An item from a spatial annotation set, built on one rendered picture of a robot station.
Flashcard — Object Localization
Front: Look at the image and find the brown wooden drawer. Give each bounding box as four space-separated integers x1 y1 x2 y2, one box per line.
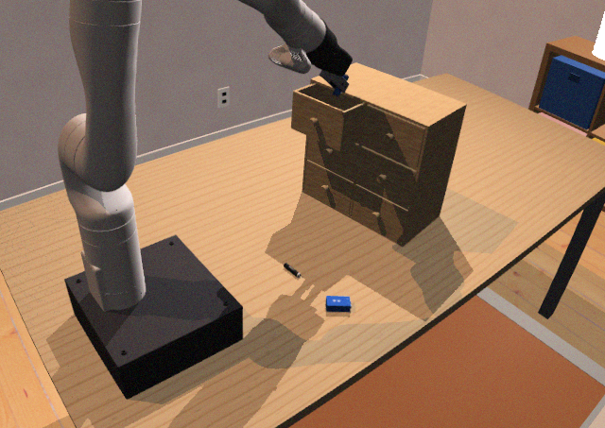
307 137 358 180
352 184 408 244
356 146 417 207
291 83 364 151
362 105 425 168
304 160 354 215

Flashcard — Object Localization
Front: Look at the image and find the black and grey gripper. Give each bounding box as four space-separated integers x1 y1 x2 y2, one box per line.
268 9 353 93

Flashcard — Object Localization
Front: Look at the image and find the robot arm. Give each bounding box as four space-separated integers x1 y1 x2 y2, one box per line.
58 0 312 312

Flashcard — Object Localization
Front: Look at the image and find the brown wooden chest of drawers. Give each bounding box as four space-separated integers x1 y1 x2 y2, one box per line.
302 63 467 247

